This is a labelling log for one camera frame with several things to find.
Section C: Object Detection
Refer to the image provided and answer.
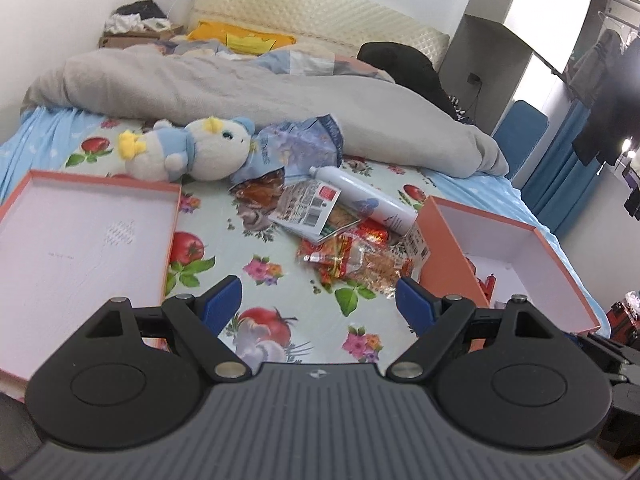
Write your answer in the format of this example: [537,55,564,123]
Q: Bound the white label snack packet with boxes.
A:
[269,179,344,244]

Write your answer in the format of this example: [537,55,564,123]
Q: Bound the small red snack packet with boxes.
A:
[297,236,367,289]

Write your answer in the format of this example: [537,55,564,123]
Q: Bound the grey duvet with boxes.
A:
[20,49,510,179]

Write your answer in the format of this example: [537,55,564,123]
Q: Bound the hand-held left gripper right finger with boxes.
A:
[387,277,567,381]

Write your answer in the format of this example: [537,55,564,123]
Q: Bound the blue curtain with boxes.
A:
[519,99,602,235]

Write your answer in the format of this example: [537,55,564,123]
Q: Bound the orange snack packet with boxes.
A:
[359,244,417,292]

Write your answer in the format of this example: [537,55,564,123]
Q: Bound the black garment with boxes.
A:
[357,42,464,122]

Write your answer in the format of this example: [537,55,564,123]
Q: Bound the small white patterned packet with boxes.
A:
[402,224,431,272]

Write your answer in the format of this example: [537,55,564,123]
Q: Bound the red and black case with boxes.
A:
[607,292,640,347]

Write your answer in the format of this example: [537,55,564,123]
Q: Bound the floral fruit print mat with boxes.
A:
[60,117,441,367]

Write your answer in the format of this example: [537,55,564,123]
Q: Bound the blue chair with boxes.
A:
[492,99,551,182]

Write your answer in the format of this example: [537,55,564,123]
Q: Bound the grey wardrobe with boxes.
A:
[439,0,602,127]

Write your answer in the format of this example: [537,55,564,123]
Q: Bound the pile of clothes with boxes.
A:
[103,2,172,34]

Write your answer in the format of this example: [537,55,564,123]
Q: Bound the shallow orange box lid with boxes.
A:
[0,169,183,389]

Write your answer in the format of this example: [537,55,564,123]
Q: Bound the red foil snack packet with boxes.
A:
[349,219,389,247]

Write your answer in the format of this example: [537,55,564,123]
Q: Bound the brown snack packet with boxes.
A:
[229,169,287,209]
[320,204,362,239]

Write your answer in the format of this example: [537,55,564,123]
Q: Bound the white tube bottle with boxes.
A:
[307,165,419,235]

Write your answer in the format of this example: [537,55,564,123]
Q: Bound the dark hanging clothes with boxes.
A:
[569,29,640,167]

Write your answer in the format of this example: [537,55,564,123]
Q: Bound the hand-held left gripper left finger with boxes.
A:
[75,275,252,382]

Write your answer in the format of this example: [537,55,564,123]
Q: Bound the cream padded headboard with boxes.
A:
[189,0,451,72]

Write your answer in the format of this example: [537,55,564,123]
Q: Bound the deep orange cardboard box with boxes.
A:
[414,195,602,335]

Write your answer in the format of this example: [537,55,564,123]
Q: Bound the pale blue printed bag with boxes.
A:
[229,114,347,187]

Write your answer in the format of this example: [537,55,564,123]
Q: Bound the yellow pillow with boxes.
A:
[187,20,297,57]

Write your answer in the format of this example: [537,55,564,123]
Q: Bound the white and blue plush toy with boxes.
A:
[117,115,257,182]

